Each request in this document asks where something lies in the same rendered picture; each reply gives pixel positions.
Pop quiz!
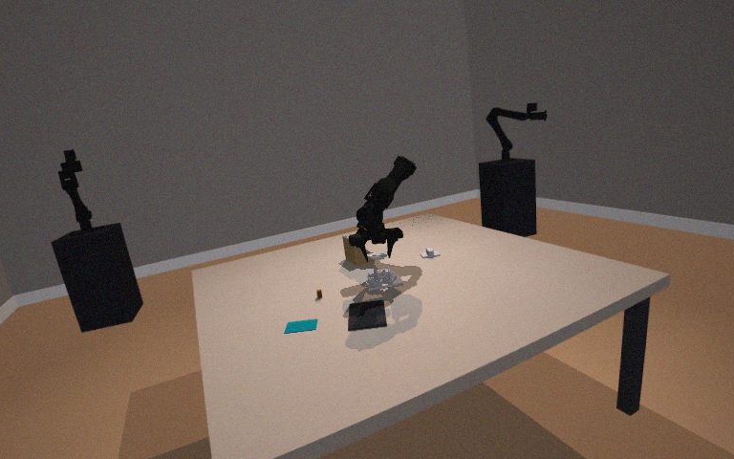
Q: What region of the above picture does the teal flat plate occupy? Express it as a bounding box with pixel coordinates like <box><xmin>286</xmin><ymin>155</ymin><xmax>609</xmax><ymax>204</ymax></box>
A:
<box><xmin>284</xmin><ymin>318</ymin><xmax>317</xmax><ymax>334</ymax></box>

